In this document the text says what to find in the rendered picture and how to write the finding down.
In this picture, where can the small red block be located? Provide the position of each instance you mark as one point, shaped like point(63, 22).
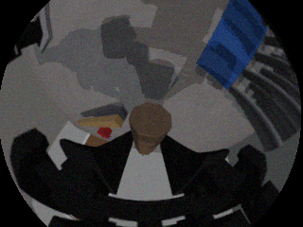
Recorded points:
point(104, 132)

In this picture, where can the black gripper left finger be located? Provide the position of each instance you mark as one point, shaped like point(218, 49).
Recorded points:
point(108, 160)

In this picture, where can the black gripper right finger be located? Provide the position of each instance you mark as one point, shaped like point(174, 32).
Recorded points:
point(183, 165)

